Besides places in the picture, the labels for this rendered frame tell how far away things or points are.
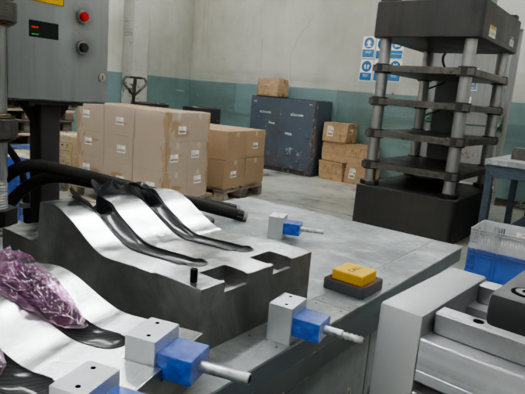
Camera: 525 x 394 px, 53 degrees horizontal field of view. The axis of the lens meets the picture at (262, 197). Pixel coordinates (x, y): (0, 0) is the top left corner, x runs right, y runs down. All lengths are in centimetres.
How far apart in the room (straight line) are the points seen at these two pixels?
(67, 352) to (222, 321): 21
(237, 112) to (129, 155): 454
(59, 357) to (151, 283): 19
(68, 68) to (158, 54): 799
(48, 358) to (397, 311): 36
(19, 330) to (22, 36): 97
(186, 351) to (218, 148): 489
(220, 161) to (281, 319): 471
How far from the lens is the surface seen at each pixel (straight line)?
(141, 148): 480
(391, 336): 40
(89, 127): 531
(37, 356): 60
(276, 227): 125
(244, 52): 918
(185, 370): 55
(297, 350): 77
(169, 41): 968
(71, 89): 154
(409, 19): 482
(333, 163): 764
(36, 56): 148
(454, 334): 40
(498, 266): 389
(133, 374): 56
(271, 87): 813
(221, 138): 538
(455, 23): 468
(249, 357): 71
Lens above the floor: 113
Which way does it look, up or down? 11 degrees down
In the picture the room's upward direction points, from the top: 5 degrees clockwise
